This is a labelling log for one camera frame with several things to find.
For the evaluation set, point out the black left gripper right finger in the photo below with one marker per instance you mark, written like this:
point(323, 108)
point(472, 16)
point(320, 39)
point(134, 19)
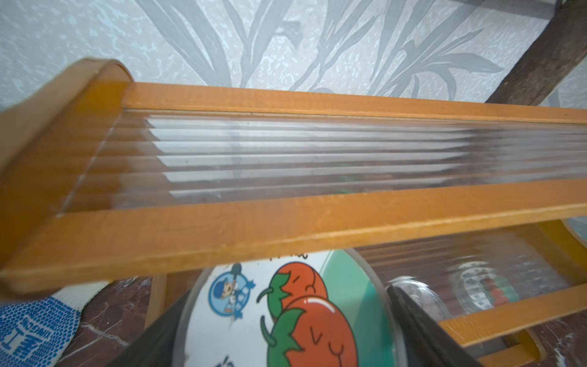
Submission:
point(427, 343)

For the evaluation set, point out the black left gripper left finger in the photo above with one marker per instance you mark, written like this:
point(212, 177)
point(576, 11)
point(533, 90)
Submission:
point(155, 346)

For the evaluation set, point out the tall can green white label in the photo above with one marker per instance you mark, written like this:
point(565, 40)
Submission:
point(424, 296)

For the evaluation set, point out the jar red green label bottom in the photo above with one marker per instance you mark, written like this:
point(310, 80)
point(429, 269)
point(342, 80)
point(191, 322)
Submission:
point(478, 287)

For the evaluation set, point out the jar with red green lid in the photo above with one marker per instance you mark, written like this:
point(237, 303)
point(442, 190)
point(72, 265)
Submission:
point(319, 309)

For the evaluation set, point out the orange wooden three-tier shelf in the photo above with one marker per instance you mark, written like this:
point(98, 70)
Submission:
point(104, 178)

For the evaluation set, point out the blue white work glove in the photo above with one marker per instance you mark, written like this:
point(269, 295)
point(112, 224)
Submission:
point(35, 333)

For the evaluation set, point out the brown tree trunk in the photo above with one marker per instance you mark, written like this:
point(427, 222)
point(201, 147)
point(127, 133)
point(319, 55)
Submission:
point(559, 49)

